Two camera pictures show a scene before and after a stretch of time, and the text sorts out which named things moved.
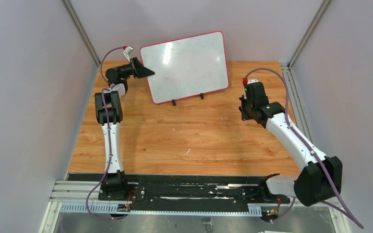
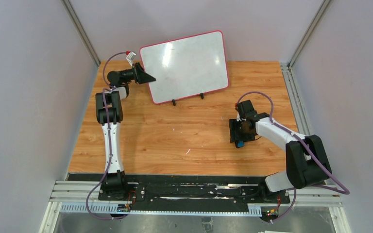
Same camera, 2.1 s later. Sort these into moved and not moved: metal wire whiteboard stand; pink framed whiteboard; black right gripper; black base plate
Moved: black right gripper
Not moved: pink framed whiteboard; metal wire whiteboard stand; black base plate
